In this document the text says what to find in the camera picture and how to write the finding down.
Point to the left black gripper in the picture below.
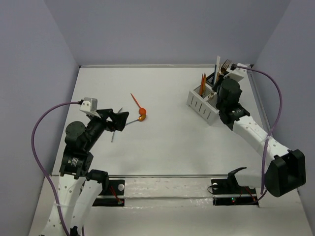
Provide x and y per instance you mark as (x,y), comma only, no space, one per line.
(108,118)

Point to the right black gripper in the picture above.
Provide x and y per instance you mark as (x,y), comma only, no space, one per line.
(221,77)

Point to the gold metal knife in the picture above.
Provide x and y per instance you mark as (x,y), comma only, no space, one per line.
(204,84)

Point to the gold metal fork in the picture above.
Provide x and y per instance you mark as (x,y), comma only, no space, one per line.
(223,69)

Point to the orange plastic spoon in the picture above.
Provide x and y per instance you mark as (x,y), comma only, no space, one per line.
(141,110)

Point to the gold metal spoon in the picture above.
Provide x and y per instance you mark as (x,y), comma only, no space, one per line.
(139,119)

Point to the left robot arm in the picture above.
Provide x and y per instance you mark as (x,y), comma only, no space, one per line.
(79,185)

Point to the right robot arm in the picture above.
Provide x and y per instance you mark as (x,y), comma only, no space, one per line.
(283,170)

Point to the black utensil container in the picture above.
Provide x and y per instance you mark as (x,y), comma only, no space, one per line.
(214,79)

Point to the white utensil container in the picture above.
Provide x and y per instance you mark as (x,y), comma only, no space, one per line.
(205,104)

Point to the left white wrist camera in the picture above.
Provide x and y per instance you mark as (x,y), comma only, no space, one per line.
(89,105)

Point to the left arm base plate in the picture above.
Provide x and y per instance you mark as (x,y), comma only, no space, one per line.
(113,196)

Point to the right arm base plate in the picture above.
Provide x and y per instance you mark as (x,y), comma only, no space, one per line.
(223,195)

